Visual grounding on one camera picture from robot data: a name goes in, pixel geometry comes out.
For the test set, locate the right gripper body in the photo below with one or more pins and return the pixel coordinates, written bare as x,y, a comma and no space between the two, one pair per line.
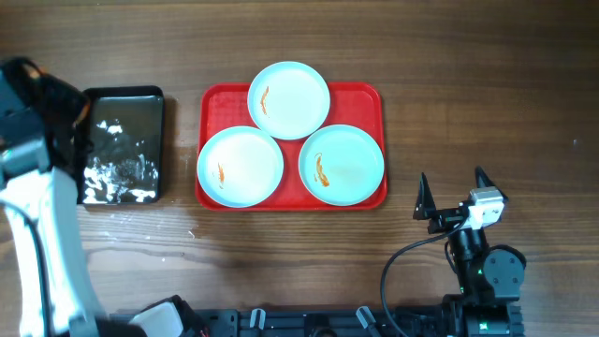
445,220

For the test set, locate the black tray with water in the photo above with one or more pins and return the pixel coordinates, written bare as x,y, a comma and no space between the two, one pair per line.
125,127

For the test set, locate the red plastic tray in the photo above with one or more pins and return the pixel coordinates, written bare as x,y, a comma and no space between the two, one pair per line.
352,103

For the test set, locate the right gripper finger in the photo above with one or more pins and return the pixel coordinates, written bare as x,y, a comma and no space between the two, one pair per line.
425,207
482,180

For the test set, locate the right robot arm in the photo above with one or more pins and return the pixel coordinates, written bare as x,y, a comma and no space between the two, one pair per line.
490,277

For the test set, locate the light blue plate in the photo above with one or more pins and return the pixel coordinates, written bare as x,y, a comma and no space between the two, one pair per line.
240,167
288,100
341,165

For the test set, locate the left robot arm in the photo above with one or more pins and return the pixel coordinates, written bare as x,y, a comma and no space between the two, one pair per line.
44,142

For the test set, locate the black mounting rail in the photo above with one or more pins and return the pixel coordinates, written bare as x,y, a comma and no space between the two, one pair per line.
414,321

